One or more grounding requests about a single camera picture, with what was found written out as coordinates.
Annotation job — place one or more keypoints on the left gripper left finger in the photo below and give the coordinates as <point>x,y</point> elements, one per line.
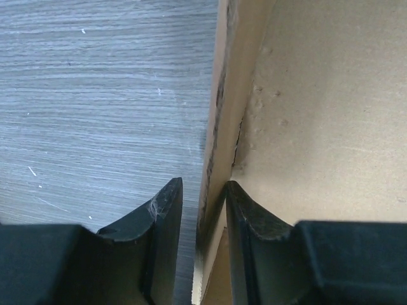
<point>130,261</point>

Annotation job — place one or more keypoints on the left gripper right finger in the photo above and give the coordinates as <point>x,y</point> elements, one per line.
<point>311,262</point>

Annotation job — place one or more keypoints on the brown cardboard box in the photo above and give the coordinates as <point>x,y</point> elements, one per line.
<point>308,115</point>

